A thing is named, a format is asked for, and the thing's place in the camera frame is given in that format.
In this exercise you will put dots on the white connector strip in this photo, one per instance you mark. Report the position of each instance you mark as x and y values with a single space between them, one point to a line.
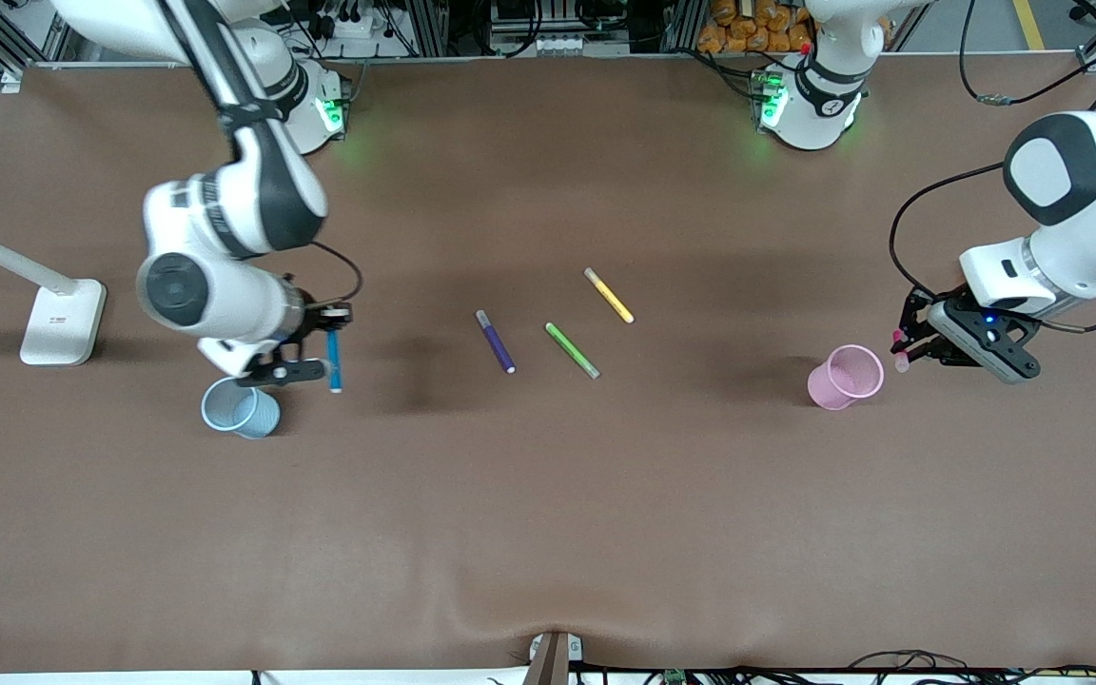
559 44

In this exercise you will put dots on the metal table bracket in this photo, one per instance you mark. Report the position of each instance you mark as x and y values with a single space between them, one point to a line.
551 658

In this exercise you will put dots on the yellow marker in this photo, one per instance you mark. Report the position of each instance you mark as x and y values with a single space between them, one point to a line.
609 296

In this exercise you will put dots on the metal corner bracket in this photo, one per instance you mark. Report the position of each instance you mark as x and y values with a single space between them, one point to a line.
11 80
1094 61

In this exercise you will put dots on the pink marker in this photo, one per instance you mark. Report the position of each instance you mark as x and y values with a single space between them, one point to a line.
901 357

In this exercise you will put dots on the pink mesh cup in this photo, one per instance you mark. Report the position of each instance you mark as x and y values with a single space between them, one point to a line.
843 378

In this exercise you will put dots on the orange bag pile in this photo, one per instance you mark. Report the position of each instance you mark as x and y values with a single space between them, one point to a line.
748 29

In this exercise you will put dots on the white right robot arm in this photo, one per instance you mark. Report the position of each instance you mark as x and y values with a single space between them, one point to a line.
225 285

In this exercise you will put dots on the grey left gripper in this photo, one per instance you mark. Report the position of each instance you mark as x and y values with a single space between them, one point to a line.
916 322

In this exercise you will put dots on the purple marker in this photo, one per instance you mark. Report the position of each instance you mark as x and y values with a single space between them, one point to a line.
496 342

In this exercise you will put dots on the green marker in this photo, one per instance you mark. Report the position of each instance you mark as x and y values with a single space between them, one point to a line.
572 350

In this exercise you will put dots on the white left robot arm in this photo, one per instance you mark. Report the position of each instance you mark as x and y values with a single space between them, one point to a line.
1071 190

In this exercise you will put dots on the small green circuit board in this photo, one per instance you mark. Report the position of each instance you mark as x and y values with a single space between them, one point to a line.
674 677

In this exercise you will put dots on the blue marker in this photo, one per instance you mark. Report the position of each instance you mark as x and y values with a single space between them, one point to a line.
335 362

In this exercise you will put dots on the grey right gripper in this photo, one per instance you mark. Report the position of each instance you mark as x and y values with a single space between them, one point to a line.
316 318

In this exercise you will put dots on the white stand with pole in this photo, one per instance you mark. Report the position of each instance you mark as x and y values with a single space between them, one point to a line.
58 323

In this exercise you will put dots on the blue mesh cup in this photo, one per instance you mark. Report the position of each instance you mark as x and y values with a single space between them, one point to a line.
242 411

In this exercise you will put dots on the white power strip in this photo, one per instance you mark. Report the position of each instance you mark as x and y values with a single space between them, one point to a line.
350 26

